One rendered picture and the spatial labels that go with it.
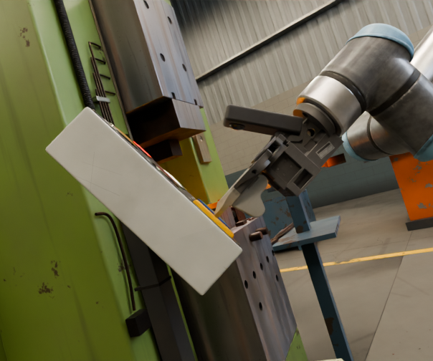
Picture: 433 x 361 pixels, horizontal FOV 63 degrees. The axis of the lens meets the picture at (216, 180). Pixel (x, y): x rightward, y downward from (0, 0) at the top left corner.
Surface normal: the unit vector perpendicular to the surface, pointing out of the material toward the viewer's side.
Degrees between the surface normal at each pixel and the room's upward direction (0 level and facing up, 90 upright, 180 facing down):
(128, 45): 90
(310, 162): 90
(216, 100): 90
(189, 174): 90
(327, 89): 66
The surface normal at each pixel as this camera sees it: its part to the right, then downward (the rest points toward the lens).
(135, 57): -0.37, 0.07
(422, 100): -0.02, 0.06
